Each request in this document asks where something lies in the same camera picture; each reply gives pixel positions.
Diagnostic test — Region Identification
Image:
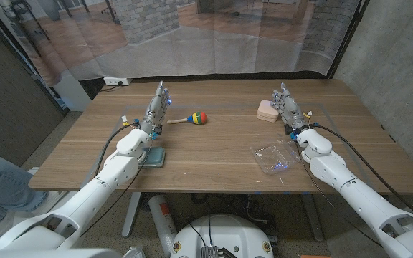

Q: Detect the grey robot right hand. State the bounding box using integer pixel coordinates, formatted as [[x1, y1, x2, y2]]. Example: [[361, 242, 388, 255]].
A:
[[270, 82, 310, 136]]

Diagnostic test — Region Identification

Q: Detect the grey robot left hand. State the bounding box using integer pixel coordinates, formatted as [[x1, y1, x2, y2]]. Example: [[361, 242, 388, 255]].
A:
[[140, 80, 172, 139]]

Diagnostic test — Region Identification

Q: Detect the clear plastic clamshell container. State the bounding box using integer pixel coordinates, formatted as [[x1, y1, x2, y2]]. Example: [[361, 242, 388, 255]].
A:
[[252, 139, 303, 176]]

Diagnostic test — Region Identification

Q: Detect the colourful striped wooden maraca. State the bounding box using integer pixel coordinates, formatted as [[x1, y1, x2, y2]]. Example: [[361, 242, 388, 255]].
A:
[[166, 111, 208, 126]]

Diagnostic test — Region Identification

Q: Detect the white power strip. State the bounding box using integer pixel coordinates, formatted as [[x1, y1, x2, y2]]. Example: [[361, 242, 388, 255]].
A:
[[103, 76, 133, 87]]

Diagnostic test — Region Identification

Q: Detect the printed fabric backdrop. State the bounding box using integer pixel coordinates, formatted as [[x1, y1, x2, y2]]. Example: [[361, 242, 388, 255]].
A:
[[0, 0, 364, 87]]

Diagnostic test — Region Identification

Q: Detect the black backdrop stand pole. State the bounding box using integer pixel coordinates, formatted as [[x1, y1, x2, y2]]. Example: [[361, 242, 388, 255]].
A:
[[326, 0, 371, 80]]

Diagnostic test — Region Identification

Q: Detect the grey table leg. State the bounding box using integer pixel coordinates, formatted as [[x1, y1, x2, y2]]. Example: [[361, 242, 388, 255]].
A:
[[121, 192, 143, 239], [301, 193, 325, 243]]

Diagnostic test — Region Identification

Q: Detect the white cylinder with orange label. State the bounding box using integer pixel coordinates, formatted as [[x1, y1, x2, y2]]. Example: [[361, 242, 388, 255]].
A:
[[148, 194, 179, 257]]

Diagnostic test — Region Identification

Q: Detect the white robot torso base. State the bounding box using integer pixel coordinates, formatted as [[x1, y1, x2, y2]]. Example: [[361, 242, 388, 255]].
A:
[[169, 214, 275, 258]]

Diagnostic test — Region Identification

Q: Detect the black power strip cord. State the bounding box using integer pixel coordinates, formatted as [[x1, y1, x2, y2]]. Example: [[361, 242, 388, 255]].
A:
[[98, 82, 124, 93]]

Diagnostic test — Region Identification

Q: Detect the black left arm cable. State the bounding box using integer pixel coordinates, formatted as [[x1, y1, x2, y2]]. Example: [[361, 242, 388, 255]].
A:
[[93, 123, 138, 178]]

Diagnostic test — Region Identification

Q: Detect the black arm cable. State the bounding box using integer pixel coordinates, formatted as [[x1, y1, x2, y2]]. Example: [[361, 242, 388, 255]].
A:
[[93, 123, 138, 178], [312, 123, 413, 218]]

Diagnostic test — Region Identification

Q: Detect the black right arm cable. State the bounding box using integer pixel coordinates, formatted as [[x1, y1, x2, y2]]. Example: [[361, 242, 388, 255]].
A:
[[312, 123, 413, 218]]

